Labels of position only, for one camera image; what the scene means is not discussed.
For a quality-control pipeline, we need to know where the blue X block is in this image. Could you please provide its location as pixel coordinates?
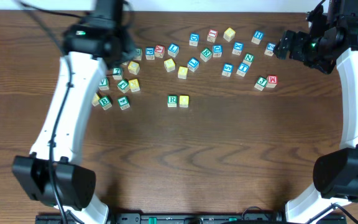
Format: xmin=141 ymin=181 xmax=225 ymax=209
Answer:
xmin=232 ymin=42 xmax=244 ymax=55

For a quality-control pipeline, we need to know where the yellow block far left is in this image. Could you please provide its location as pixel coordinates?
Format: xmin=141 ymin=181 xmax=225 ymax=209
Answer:
xmin=91 ymin=93 xmax=100 ymax=106

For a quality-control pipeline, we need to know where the green j block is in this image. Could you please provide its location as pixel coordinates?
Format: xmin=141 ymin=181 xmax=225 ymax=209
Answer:
xmin=117 ymin=80 xmax=130 ymax=93
xmin=254 ymin=77 xmax=267 ymax=91

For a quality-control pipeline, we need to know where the blue L block lower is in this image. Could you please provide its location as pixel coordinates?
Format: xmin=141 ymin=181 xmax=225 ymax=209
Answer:
xmin=187 ymin=57 xmax=200 ymax=72

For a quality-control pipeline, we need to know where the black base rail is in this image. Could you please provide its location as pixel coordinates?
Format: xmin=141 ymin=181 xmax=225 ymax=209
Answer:
xmin=35 ymin=208 xmax=347 ymax=224

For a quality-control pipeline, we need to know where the green r block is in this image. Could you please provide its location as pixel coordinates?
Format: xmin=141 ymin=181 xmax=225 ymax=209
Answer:
xmin=167 ymin=95 xmax=178 ymax=108
xmin=200 ymin=47 xmax=213 ymax=62

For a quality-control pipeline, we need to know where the blue T block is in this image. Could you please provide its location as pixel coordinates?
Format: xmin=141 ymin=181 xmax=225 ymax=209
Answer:
xmin=236 ymin=63 xmax=249 ymax=77

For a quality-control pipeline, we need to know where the green V block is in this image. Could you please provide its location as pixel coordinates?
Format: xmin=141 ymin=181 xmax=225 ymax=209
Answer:
xmin=99 ymin=78 xmax=109 ymax=91

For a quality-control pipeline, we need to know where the blue D block upper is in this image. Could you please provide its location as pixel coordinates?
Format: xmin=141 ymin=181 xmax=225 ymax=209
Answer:
xmin=189 ymin=33 xmax=200 ymax=47

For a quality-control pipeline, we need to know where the blue l block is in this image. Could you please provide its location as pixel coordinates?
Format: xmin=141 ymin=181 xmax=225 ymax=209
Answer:
xmin=187 ymin=57 xmax=200 ymax=72
xmin=167 ymin=43 xmax=180 ymax=58

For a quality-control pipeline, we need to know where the blue P block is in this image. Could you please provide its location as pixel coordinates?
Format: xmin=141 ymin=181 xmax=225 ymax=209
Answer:
xmin=145 ymin=47 xmax=155 ymax=60

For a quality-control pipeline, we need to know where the blue d block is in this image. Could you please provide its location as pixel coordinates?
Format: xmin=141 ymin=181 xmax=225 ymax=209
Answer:
xmin=213 ymin=45 xmax=223 ymax=57
xmin=189 ymin=33 xmax=200 ymax=47

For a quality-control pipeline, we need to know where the green Z block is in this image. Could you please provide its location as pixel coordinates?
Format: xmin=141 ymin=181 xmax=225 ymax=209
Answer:
xmin=134 ymin=48 xmax=142 ymax=60

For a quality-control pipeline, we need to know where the yellow K block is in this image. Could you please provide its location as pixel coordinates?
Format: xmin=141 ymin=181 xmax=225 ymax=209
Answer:
xmin=129 ymin=78 xmax=140 ymax=93

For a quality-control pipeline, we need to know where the yellow S block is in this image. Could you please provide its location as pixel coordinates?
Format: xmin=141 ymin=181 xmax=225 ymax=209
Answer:
xmin=164 ymin=58 xmax=176 ymax=72

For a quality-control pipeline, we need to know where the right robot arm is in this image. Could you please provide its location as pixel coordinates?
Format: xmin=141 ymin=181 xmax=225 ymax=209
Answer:
xmin=273 ymin=0 xmax=358 ymax=223

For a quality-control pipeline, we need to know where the green 4 block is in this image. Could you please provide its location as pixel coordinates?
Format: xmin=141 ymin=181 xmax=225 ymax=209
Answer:
xmin=117 ymin=96 xmax=130 ymax=110

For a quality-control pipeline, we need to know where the yellow O block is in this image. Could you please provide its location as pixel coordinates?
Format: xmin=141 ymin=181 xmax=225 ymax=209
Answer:
xmin=179 ymin=95 xmax=190 ymax=108
xmin=178 ymin=66 xmax=188 ymax=80

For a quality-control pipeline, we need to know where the blue 5 block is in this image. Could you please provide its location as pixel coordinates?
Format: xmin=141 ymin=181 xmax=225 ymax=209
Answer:
xmin=222 ymin=63 xmax=234 ymax=77

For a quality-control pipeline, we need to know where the blue L block upper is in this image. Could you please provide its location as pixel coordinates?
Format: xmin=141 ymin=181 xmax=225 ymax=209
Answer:
xmin=167 ymin=43 xmax=180 ymax=58

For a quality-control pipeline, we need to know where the green B block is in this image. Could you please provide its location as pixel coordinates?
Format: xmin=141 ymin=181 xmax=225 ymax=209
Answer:
xmin=98 ymin=96 xmax=112 ymax=110

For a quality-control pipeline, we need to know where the yellow C block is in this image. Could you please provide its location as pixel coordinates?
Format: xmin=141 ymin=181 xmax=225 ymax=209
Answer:
xmin=128 ymin=61 xmax=140 ymax=75

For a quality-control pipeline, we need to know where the red M block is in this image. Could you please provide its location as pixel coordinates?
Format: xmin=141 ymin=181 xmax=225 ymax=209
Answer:
xmin=266 ymin=75 xmax=278 ymax=88

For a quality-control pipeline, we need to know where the green 7 block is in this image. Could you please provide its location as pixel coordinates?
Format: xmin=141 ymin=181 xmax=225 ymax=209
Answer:
xmin=112 ymin=67 xmax=123 ymax=80

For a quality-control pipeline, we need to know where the blue H block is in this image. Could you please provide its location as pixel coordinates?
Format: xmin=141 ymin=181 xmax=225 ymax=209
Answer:
xmin=251 ymin=30 xmax=264 ymax=45

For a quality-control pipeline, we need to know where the green J block right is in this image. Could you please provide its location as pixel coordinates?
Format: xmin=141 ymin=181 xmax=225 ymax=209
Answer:
xmin=254 ymin=77 xmax=267 ymax=91

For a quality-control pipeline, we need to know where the red I block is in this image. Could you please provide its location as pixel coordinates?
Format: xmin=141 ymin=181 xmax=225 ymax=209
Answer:
xmin=207 ymin=29 xmax=218 ymax=43

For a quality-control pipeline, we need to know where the yellow block top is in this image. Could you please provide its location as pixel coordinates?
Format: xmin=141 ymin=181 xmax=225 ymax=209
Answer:
xmin=223 ymin=27 xmax=236 ymax=42

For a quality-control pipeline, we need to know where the red A block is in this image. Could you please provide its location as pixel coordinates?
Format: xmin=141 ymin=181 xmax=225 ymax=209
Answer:
xmin=154 ymin=45 xmax=165 ymax=58

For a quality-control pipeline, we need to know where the blue 2 block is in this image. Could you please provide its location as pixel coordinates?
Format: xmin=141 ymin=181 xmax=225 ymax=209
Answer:
xmin=264 ymin=42 xmax=276 ymax=57

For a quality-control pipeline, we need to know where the blue D block lower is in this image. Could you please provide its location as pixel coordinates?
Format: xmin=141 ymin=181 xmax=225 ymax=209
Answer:
xmin=213 ymin=45 xmax=223 ymax=57

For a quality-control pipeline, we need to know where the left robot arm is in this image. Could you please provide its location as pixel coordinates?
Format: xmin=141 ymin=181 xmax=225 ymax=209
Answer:
xmin=12 ymin=0 xmax=135 ymax=223

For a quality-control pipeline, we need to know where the green N block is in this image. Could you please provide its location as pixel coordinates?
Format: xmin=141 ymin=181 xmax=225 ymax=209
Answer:
xmin=242 ymin=53 xmax=255 ymax=66

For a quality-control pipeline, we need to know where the green J block left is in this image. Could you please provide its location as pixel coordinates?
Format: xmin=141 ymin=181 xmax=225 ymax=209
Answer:
xmin=117 ymin=80 xmax=130 ymax=93

